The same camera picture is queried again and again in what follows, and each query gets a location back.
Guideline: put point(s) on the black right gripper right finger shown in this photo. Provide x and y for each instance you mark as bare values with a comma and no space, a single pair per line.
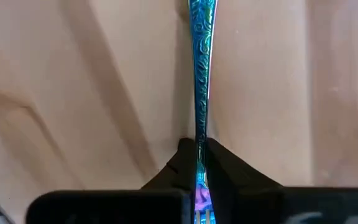
275,205

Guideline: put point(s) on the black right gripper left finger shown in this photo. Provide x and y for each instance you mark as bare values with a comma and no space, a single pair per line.
120,208

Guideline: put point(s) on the iridescent blue metal fork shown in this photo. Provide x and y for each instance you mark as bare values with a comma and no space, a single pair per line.
201,62

